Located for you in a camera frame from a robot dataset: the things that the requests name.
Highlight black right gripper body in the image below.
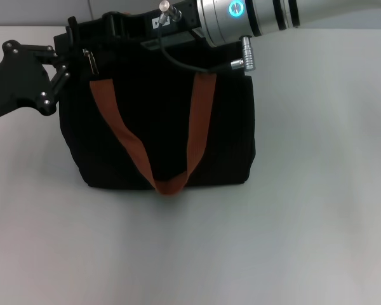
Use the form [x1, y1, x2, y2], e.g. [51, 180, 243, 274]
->
[79, 0, 208, 48]

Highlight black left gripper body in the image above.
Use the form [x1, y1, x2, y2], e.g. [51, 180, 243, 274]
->
[0, 39, 58, 124]

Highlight black food bag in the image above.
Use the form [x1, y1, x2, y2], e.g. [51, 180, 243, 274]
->
[52, 18, 258, 196]

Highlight metal zipper pull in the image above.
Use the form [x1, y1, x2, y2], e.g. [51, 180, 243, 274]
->
[82, 48, 100, 78]

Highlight brown round object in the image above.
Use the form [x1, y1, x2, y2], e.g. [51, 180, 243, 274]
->
[89, 73, 217, 196]

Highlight silver socket connector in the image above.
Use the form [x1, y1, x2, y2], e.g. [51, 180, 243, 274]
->
[239, 36, 257, 72]

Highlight black cable with silver plugs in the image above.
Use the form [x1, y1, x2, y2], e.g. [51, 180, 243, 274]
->
[157, 1, 246, 74]

